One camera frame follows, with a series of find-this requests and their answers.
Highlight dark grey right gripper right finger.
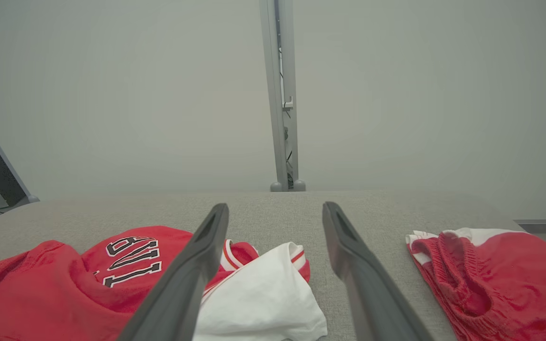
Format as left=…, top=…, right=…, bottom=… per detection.
left=322, top=201, right=435, bottom=341

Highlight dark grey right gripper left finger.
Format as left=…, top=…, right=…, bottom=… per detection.
left=117, top=203, right=230, bottom=341

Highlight red basketball jersey white trim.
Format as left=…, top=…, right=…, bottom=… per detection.
left=0, top=225, right=328, bottom=341

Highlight red shorts with white waistband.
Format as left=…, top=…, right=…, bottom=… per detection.
left=405, top=227, right=546, bottom=341

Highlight grey slanted metal frame leg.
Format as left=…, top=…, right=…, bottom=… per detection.
left=0, top=97, right=40, bottom=204

